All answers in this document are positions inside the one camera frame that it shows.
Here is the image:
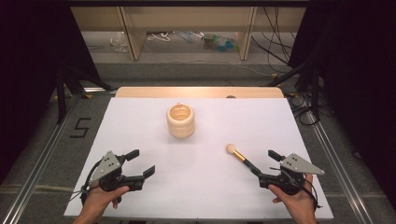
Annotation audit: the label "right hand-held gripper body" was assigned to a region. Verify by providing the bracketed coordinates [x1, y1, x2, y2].
[271, 153, 326, 196]

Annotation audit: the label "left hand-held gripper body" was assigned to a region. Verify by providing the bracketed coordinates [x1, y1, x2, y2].
[88, 150, 132, 193]

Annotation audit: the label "makeup brush with gold ferrule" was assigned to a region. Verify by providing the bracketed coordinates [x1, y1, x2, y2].
[225, 143, 262, 176]

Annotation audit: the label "ribbed wooden brush holder cup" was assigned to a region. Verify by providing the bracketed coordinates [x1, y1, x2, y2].
[165, 102, 196, 139]

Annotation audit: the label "person's right hand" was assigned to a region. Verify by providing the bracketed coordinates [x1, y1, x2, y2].
[268, 174, 318, 217]

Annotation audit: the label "person's left hand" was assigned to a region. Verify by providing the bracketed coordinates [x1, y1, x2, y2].
[81, 185, 131, 218]

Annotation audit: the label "white table cover sheet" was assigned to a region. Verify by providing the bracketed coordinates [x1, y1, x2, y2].
[64, 97, 334, 220]

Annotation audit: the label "black metal stand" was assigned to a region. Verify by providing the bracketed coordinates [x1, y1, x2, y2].
[262, 59, 322, 123]
[55, 64, 114, 125]

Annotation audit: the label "clear plastic bag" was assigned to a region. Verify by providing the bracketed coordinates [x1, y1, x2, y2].
[109, 31, 130, 53]

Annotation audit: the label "black curtain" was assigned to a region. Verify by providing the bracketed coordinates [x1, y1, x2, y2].
[288, 0, 396, 202]
[0, 0, 106, 185]

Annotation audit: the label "green and blue plastic pile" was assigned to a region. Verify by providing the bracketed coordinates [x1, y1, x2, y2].
[200, 32, 240, 53]

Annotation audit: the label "beige wooden shelf unit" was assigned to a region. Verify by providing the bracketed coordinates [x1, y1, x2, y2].
[70, 6, 307, 62]

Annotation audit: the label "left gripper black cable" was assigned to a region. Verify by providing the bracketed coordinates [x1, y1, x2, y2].
[66, 158, 106, 204]

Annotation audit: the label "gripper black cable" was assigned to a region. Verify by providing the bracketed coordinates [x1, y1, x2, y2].
[270, 166, 323, 210]
[66, 158, 106, 204]

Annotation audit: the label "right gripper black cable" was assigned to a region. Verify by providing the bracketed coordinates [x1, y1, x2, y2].
[270, 166, 323, 210]

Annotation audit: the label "aluminium floor rail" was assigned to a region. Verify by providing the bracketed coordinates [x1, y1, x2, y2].
[0, 92, 86, 224]
[304, 110, 376, 224]

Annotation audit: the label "black floor cable bundle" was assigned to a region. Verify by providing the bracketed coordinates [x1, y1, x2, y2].
[285, 91, 321, 127]

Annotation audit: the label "hanging black cables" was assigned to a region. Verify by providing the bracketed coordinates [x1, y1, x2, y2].
[250, 6, 297, 67]

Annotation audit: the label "white coiled cable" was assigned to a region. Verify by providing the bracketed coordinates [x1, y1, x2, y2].
[147, 31, 176, 43]

